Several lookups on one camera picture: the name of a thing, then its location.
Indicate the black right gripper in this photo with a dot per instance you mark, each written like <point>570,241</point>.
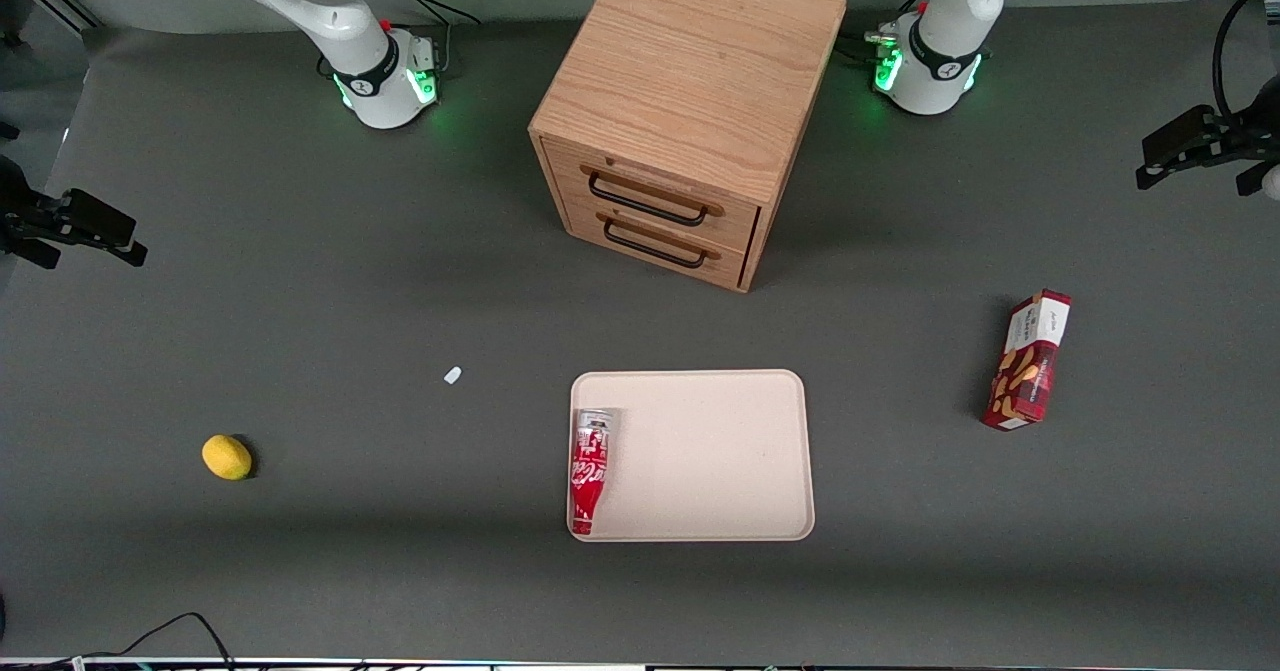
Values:
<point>14,219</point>

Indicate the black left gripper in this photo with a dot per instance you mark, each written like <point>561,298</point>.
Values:
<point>1262,135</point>

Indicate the red cookie box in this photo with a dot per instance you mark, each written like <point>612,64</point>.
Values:
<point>1027,361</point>

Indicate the beige plastic tray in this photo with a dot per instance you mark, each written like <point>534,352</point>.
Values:
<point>710,461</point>

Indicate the yellow lemon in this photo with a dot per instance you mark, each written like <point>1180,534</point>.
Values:
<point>227,457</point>

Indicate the wooden drawer front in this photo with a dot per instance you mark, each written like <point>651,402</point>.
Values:
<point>725,261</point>
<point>740,221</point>

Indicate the wooden drawer cabinet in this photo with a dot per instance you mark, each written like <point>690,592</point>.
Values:
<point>690,61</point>

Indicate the red cola bottle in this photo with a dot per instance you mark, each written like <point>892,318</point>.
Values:
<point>589,471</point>

